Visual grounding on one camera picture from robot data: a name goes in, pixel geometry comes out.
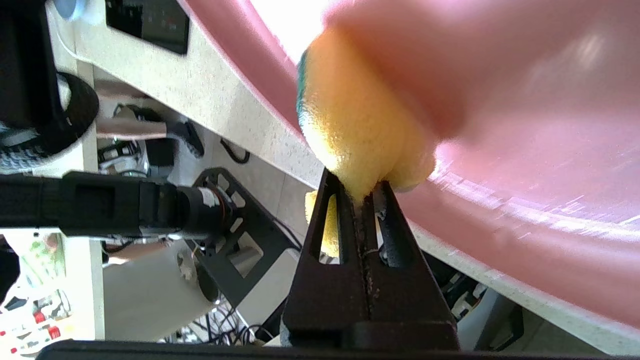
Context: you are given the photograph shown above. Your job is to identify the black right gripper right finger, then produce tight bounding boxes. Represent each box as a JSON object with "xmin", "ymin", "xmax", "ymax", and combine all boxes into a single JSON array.
[{"xmin": 360, "ymin": 180, "xmax": 462, "ymax": 351}]

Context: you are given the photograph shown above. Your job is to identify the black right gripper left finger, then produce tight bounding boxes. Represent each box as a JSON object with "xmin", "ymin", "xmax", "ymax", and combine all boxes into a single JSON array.
[{"xmin": 281, "ymin": 167, "xmax": 368, "ymax": 348}]

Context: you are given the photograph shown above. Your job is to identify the yellow sponge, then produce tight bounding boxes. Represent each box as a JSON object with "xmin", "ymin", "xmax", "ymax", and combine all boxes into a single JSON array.
[{"xmin": 296, "ymin": 30, "xmax": 437, "ymax": 258}]

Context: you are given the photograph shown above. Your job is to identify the pink plate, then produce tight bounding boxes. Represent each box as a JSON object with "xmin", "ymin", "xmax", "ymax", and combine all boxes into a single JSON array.
[{"xmin": 180, "ymin": 0, "xmax": 640, "ymax": 331}]

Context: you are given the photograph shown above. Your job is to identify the grey robot base chassis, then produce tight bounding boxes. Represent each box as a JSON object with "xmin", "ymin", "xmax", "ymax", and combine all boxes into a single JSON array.
[{"xmin": 102, "ymin": 240, "xmax": 301, "ymax": 346}]

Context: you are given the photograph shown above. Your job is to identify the bare lower leg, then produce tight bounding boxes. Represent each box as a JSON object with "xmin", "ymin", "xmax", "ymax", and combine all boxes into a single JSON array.
[
  {"xmin": 95, "ymin": 121, "xmax": 173, "ymax": 142},
  {"xmin": 102, "ymin": 239, "xmax": 173, "ymax": 265}
]

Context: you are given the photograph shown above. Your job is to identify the black shoe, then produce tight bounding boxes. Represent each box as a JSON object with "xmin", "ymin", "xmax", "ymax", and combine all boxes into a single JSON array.
[{"xmin": 169, "ymin": 120, "xmax": 206, "ymax": 159}]

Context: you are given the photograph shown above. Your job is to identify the white box of small parts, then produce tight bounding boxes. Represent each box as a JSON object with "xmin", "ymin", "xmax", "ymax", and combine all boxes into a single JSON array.
[{"xmin": 0, "ymin": 287, "xmax": 73, "ymax": 357}]

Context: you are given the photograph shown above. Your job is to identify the black cooktop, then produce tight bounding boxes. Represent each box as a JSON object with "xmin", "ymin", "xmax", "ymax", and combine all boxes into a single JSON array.
[{"xmin": 105, "ymin": 0, "xmax": 191, "ymax": 56}]

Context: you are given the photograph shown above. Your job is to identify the black perforated metal frame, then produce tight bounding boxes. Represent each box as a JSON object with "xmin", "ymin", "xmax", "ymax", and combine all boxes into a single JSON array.
[{"xmin": 192, "ymin": 167, "xmax": 302, "ymax": 308}]

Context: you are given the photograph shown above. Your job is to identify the tangled black floor cables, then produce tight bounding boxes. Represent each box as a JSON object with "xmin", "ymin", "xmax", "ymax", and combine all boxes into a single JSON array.
[{"xmin": 165, "ymin": 305, "xmax": 282, "ymax": 347}]

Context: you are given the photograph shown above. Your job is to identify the black cable loop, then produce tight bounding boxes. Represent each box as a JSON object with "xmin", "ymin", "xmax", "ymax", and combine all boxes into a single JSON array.
[{"xmin": 220, "ymin": 138, "xmax": 251, "ymax": 166}]

